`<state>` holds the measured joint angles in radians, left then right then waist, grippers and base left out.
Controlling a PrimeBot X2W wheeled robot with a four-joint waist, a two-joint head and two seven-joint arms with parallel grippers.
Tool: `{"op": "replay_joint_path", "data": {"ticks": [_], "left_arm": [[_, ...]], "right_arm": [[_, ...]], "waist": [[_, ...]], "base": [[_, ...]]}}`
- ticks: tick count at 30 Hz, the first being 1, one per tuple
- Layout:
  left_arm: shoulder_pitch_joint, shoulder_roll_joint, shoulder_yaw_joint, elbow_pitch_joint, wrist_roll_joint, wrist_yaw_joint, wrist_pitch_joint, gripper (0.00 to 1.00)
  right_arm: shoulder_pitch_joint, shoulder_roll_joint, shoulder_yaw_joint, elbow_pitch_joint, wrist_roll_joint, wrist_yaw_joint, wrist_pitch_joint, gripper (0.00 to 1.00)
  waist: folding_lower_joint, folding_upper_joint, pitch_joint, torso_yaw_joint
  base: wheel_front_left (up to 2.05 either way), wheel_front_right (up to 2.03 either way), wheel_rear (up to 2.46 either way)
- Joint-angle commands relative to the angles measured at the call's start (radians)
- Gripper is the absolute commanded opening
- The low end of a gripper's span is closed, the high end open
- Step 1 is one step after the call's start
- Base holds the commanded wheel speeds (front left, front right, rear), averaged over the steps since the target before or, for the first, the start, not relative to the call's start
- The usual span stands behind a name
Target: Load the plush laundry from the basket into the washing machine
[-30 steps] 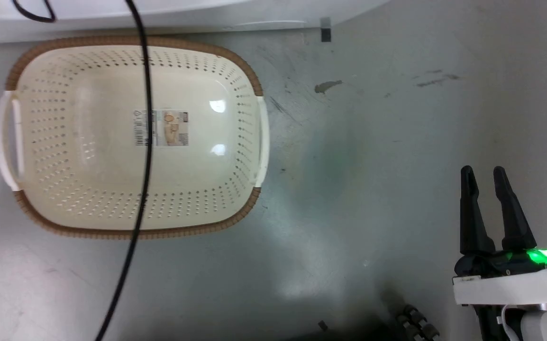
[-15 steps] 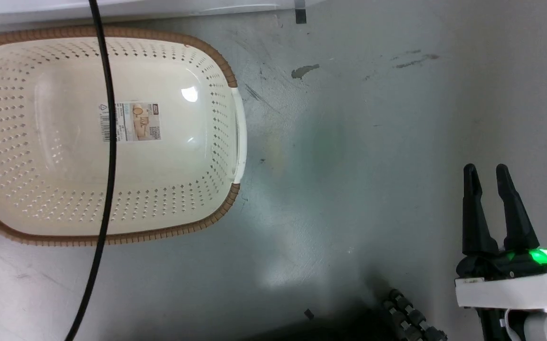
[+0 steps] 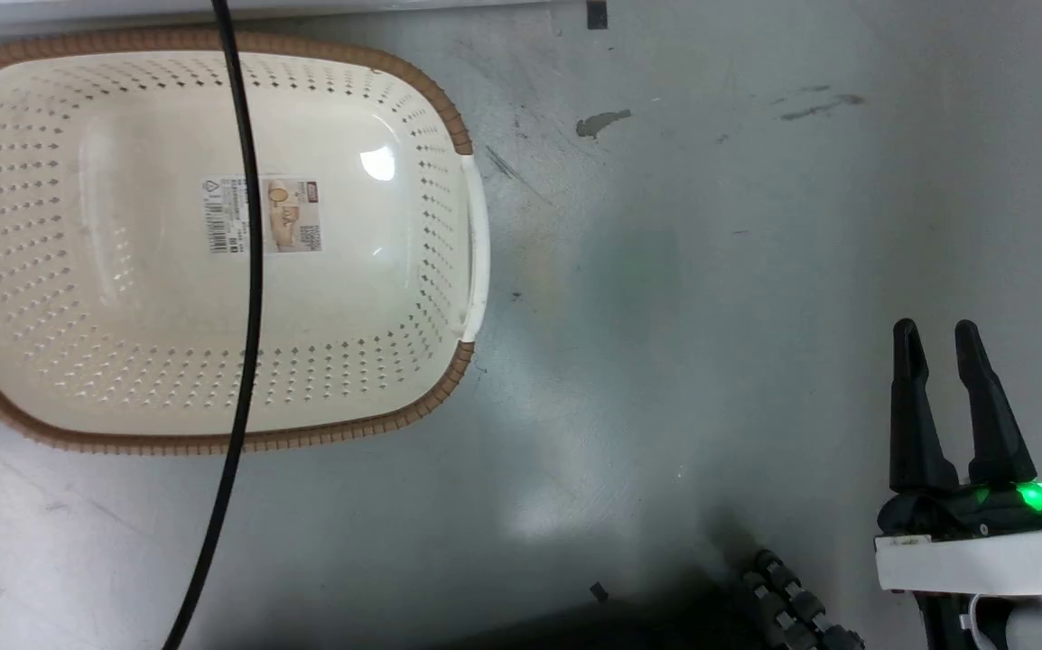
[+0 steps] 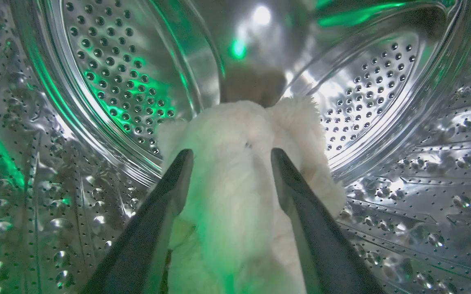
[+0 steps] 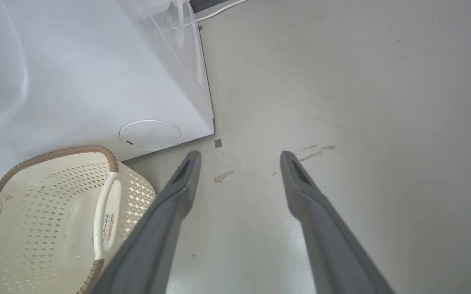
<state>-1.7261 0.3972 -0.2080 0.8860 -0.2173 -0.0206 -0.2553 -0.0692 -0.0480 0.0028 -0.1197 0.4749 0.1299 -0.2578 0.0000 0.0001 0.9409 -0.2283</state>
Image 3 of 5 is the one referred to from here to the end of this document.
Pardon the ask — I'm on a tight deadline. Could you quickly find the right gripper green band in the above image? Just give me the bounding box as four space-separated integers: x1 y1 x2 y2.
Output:
874 319 1042 598

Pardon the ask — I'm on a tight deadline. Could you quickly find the cream perforated laundry basket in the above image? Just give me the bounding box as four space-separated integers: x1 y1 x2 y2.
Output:
0 27 492 456

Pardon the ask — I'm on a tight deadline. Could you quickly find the printed product label sticker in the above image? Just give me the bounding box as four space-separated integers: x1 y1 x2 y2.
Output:
204 176 322 255

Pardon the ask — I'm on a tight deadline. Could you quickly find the thin black cable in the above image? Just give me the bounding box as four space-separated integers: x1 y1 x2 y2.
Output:
163 0 266 650

